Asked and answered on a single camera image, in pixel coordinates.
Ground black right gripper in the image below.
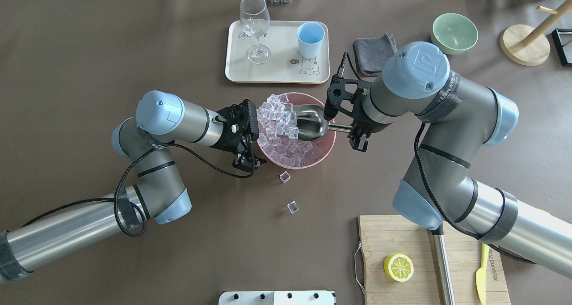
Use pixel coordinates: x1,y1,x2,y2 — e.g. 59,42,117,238
348,90,394,152

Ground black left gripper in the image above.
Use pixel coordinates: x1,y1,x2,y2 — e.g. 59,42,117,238
210,110,266,172

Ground pink bowl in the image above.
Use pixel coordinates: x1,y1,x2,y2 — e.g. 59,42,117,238
256,93,336,169

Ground metal ice scoop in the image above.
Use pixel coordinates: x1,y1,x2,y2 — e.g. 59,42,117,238
292,104,352,142

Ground ice cubes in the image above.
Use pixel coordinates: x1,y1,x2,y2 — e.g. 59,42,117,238
275,111,299,140
256,94,323,168

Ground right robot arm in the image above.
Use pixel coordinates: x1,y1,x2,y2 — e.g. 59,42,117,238
350,42,572,278

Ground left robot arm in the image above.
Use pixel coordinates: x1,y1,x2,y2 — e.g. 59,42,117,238
1,90,265,283

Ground loose ice cube near bowl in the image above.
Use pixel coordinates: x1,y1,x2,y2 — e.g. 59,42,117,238
279,171,291,183

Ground loose ice cube far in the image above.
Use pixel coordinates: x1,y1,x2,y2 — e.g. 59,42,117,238
286,201,299,215

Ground light blue cup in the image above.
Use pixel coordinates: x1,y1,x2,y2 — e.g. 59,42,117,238
297,22,325,59

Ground grey folded cloth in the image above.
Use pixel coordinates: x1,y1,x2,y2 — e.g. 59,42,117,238
352,33,397,77

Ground cream serving tray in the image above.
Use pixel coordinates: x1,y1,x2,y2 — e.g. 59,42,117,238
225,21,331,84

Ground wooden cutting board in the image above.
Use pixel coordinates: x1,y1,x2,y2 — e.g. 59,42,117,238
359,215,482,305

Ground lemon half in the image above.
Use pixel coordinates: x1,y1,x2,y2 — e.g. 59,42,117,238
383,253,414,282

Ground green bowl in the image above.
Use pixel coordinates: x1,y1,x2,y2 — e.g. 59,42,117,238
431,13,479,55

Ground wine glass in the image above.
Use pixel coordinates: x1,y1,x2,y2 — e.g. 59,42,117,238
240,0,270,64

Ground yellow plastic knife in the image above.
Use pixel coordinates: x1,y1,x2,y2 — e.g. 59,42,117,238
475,244,490,305

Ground wooden stand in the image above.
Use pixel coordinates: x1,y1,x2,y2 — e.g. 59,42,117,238
499,0,572,66

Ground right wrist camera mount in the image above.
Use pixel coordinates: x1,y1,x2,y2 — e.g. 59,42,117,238
324,51,372,121

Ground black picture frame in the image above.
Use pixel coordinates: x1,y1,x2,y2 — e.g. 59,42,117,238
551,28,572,67

